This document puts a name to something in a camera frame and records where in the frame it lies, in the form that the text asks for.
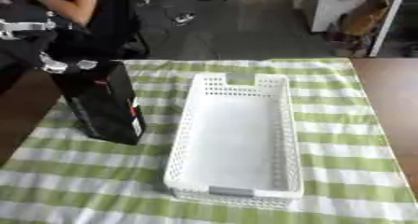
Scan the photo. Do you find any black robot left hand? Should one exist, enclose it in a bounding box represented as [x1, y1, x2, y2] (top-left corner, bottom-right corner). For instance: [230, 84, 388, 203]
[0, 30, 104, 95]

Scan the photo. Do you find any black rectangular box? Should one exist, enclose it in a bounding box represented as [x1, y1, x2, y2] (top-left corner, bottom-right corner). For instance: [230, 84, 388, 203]
[50, 59, 149, 147]

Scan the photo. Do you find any person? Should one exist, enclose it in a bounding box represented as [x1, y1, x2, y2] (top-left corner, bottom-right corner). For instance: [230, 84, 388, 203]
[0, 0, 150, 61]

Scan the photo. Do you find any small black and white object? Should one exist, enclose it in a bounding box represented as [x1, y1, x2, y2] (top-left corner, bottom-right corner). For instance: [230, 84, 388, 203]
[171, 12, 198, 26]

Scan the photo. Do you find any white perforated plastic basket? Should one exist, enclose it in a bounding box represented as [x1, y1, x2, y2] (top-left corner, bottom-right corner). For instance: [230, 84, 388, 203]
[161, 72, 306, 210]

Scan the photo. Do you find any brown cardboard piece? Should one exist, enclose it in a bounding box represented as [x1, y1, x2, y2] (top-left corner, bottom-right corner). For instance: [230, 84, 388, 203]
[338, 0, 396, 37]

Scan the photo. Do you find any white slanted pole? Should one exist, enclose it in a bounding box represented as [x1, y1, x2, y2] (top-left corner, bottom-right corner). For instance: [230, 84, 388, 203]
[367, 0, 411, 58]

